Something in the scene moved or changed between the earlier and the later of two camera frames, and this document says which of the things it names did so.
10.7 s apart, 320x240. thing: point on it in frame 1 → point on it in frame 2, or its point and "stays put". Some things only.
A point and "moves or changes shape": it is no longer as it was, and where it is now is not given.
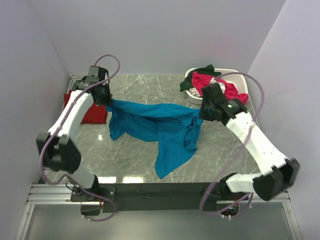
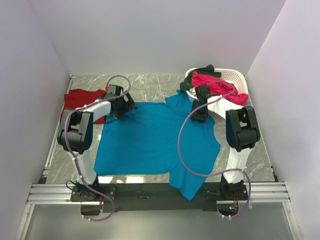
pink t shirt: [200, 79] stays put
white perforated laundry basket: [237, 80] stays put
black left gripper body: [106, 97] → [124, 106]
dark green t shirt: [187, 83] stays put
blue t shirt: [175, 129] moves or changes shape
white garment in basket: [194, 92] stays put
